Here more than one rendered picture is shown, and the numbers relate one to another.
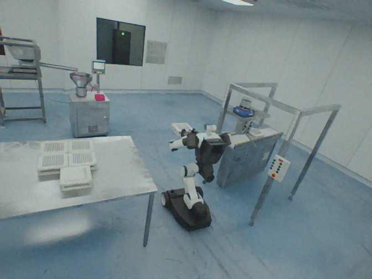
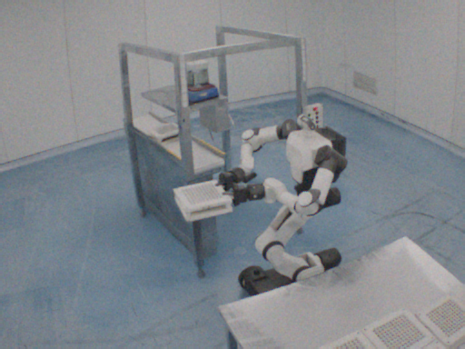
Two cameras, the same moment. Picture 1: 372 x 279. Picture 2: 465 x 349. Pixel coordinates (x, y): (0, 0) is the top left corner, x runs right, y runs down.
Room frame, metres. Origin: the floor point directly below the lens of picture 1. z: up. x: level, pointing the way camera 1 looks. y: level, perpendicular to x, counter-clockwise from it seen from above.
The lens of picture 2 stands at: (2.21, 2.07, 2.14)
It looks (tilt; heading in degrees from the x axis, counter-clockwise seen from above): 26 degrees down; 281
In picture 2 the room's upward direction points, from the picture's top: 3 degrees counter-clockwise
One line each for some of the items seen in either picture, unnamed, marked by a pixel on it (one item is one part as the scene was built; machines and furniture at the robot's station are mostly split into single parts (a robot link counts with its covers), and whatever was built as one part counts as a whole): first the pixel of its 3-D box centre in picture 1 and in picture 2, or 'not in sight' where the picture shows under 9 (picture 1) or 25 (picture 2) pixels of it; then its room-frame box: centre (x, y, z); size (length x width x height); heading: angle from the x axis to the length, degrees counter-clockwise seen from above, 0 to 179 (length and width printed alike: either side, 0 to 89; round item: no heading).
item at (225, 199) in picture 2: (182, 127); (201, 195); (2.75, 0.08, 1.00); 0.25 x 0.24 x 0.02; 120
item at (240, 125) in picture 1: (243, 125); (213, 113); (2.84, -0.74, 1.17); 0.22 x 0.11 x 0.20; 133
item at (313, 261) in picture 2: (193, 200); (304, 268); (2.19, -0.24, 0.28); 0.21 x 0.20 x 0.13; 30
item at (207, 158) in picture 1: (208, 148); (316, 156); (2.16, -0.27, 1.08); 0.34 x 0.30 x 0.36; 120
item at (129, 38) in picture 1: (121, 44); not in sight; (6.74, 2.37, 1.43); 1.38 x 0.01 x 1.16; 127
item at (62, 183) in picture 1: (76, 175); (449, 318); (1.53, 0.90, 0.88); 0.25 x 0.24 x 0.02; 31
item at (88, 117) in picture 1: (89, 114); not in sight; (3.85, 1.93, 0.38); 0.63 x 0.57 x 0.76; 127
